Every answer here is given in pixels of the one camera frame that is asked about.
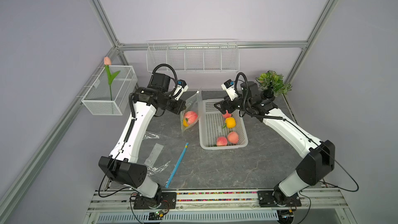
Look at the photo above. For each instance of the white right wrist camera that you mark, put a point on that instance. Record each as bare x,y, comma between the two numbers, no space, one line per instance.
229,87

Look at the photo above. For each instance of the white plastic perforated basket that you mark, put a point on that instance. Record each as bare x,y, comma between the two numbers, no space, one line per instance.
212,126

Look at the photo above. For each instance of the black plant vase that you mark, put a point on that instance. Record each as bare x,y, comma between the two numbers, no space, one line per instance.
267,96

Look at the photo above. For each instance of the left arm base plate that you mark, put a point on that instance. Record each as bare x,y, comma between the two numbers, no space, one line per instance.
163,200

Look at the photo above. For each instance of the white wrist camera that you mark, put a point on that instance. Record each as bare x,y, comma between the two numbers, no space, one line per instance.
229,87
180,89

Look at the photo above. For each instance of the pink artificial tulip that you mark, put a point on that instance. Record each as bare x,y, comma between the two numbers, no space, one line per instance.
110,76

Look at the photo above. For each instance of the white wire wall shelf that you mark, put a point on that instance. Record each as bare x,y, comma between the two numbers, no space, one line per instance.
194,55

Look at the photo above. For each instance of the clear bag with blue zipper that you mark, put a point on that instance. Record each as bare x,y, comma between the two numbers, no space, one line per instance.
162,156

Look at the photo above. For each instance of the white vent grille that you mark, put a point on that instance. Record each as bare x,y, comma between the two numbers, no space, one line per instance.
174,217

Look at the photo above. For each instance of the green artificial plant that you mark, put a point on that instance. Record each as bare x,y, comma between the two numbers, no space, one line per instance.
274,83

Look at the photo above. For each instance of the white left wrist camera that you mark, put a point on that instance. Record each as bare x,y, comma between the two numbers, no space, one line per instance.
180,89

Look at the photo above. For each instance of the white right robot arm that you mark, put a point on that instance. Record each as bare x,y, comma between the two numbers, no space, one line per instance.
317,156

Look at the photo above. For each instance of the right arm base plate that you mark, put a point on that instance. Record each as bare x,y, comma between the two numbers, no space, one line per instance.
271,198

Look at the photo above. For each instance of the yellow peach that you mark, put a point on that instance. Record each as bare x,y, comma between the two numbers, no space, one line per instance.
230,123
185,123

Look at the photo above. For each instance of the white wire side basket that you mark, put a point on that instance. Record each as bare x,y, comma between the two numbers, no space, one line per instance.
108,94

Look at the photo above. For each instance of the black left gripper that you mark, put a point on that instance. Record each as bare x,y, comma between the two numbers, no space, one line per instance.
179,108

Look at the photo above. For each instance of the green printed zip-top bag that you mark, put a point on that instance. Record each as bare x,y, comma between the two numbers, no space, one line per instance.
192,104

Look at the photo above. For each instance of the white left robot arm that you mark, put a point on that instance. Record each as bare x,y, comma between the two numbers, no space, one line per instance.
121,165

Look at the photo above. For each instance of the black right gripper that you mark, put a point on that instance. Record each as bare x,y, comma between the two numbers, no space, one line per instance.
226,101

